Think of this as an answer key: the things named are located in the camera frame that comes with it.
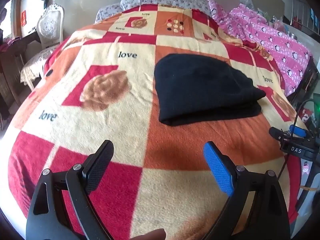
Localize dark wooden table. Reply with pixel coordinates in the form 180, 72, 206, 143
0, 30, 40, 108

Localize small floral pillow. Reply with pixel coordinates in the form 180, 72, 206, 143
95, 2, 123, 23

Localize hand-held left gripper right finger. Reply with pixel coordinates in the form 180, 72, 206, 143
200, 141, 292, 240

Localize large floral pillow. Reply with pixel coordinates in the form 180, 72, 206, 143
120, 0, 213, 18

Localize red and cream printed blanket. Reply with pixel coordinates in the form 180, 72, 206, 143
7, 4, 304, 240

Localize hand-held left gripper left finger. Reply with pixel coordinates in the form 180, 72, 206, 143
26, 140, 114, 240

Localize black cable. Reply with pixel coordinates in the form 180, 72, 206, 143
292, 100, 316, 132

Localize black pants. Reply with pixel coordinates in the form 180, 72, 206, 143
154, 54, 267, 127

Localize white ornate chair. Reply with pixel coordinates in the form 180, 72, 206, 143
20, 4, 66, 91

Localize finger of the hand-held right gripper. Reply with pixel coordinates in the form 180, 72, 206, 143
289, 124, 307, 137
269, 127, 292, 141

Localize person's left hand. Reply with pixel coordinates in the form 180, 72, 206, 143
130, 228, 167, 240

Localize metal rack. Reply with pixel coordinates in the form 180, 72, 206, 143
287, 0, 320, 33

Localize pink penguin print quilt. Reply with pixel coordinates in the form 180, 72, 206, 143
205, 0, 313, 97

